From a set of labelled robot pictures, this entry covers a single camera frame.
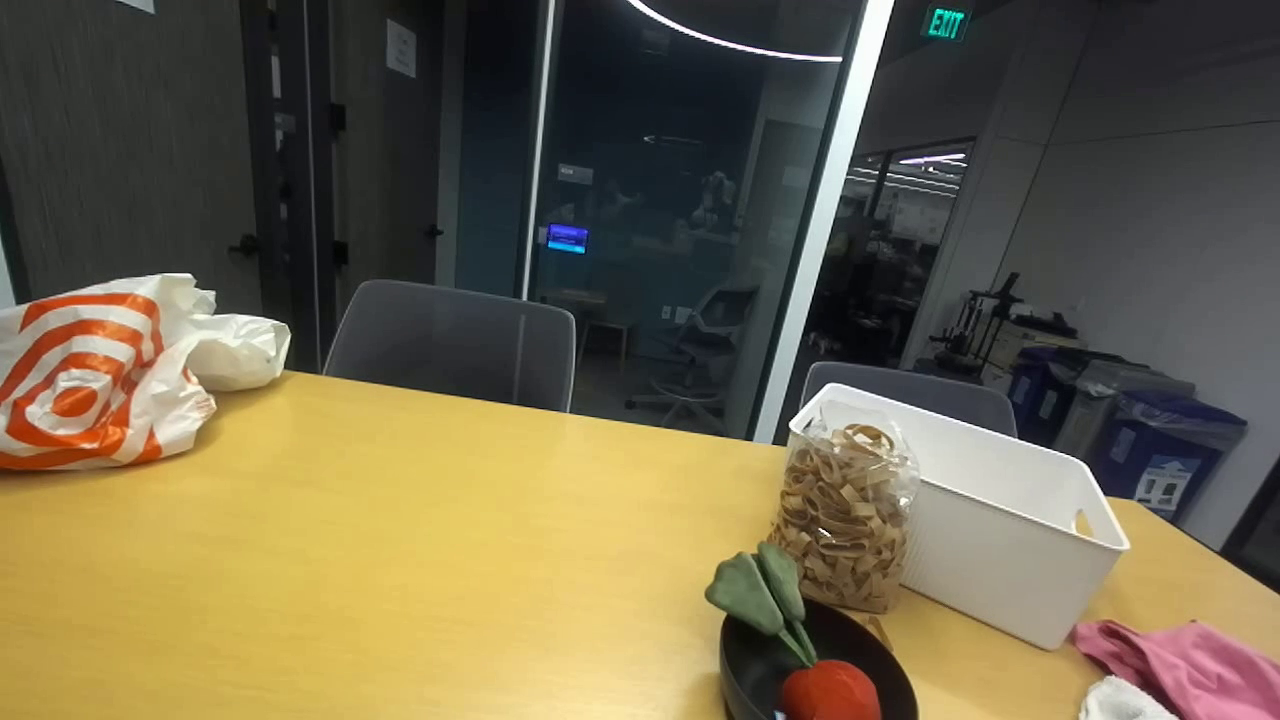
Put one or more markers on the pink shirt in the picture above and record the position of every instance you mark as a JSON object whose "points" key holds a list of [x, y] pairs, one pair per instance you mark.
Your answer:
{"points": [[1202, 660]]}

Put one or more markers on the blue lit screen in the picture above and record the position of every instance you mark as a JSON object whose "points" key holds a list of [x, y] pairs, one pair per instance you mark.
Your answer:
{"points": [[564, 236]]}

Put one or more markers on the wide grey chair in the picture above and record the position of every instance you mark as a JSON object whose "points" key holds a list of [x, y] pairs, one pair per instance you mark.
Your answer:
{"points": [[453, 341]]}

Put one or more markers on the clear jar of tan bands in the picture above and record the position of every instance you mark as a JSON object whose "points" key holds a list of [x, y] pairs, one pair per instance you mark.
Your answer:
{"points": [[842, 523]]}

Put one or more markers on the black 3D printer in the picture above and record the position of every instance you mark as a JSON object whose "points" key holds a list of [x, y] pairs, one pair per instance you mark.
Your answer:
{"points": [[982, 326]]}

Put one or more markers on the black bowl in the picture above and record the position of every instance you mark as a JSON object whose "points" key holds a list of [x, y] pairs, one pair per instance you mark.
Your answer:
{"points": [[870, 643]]}

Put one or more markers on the red plush radish green leaves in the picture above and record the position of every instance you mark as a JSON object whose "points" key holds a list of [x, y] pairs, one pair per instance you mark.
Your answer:
{"points": [[829, 695]]}

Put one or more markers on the white plastic bin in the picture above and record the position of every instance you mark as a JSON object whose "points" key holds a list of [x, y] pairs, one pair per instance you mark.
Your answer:
{"points": [[985, 545]]}

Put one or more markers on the white paper on door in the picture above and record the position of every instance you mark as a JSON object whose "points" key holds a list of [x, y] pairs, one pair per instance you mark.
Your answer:
{"points": [[402, 44]]}

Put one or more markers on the green exit sign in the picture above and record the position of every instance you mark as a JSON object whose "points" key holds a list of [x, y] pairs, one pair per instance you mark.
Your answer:
{"points": [[947, 23]]}

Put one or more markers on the blue storage bin white label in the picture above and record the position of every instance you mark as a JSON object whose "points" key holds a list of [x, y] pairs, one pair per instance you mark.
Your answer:
{"points": [[1160, 445]]}

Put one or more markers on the orange and white plastic bag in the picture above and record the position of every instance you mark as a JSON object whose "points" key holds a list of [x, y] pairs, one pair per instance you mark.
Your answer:
{"points": [[82, 387]]}

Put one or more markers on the dark chair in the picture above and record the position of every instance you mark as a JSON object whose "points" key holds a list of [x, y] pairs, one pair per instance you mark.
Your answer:
{"points": [[1262, 526]]}

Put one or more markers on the white partition post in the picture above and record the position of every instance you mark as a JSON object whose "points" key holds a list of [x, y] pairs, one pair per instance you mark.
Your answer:
{"points": [[825, 201]]}

